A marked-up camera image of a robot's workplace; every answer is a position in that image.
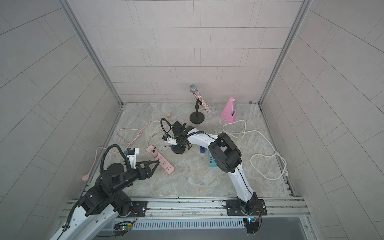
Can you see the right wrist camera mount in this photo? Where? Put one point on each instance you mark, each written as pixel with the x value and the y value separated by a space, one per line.
pixel 169 140

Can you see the pink metronome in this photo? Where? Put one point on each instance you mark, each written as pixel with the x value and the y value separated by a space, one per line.
pixel 229 113

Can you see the small blue electric shaver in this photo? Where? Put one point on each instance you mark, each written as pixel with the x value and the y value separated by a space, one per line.
pixel 202 150

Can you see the right corner aluminium post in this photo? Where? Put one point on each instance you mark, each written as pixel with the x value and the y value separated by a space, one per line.
pixel 290 38

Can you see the left corner aluminium post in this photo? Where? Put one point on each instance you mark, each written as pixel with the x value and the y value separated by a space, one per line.
pixel 87 45

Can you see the corner aluminium post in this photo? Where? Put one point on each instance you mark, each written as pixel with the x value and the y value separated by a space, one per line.
pixel 290 38
pixel 87 45

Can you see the teal power strip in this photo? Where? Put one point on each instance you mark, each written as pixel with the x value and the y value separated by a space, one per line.
pixel 212 162

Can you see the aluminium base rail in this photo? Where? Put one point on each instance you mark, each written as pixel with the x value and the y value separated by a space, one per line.
pixel 159 208

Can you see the black microphone stand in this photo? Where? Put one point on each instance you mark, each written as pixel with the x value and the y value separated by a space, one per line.
pixel 197 117

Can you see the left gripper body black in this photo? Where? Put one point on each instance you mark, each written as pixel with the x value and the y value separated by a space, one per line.
pixel 142 176

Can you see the beige power adapter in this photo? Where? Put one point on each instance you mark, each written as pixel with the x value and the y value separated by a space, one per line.
pixel 154 153

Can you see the pink power strip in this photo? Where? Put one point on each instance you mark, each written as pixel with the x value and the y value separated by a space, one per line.
pixel 163 162

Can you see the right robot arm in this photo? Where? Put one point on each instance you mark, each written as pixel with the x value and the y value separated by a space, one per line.
pixel 226 155

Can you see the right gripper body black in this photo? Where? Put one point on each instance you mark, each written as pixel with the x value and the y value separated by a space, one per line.
pixel 181 140

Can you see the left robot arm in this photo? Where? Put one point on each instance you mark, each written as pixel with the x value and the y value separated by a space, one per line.
pixel 106 202

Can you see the glitter microphone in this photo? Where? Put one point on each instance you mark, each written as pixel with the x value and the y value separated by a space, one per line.
pixel 194 90

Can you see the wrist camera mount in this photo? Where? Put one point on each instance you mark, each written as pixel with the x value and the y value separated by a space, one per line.
pixel 169 140
pixel 131 154

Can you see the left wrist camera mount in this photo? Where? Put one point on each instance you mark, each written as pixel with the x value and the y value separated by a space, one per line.
pixel 131 154

